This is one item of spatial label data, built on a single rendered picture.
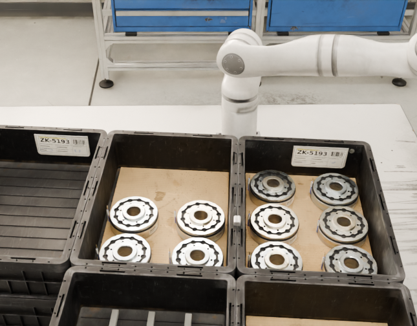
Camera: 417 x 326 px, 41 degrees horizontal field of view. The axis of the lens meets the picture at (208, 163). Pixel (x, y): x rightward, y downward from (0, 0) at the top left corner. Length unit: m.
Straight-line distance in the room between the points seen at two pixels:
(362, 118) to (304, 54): 0.60
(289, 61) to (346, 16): 1.86
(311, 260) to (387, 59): 0.46
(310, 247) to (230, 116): 0.41
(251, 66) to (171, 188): 0.33
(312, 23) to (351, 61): 1.85
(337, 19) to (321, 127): 1.43
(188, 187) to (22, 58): 2.40
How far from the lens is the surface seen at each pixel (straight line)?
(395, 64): 1.29
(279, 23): 3.06
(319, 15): 3.08
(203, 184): 1.32
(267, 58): 1.29
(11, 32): 3.89
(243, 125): 1.43
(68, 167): 1.40
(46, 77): 3.36
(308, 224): 1.25
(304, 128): 1.73
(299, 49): 1.27
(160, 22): 3.03
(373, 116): 1.84
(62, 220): 1.27
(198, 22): 3.02
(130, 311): 1.09
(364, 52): 1.27
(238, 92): 1.38
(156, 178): 1.33
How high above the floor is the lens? 1.72
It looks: 40 degrees down
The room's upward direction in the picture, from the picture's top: 1 degrees clockwise
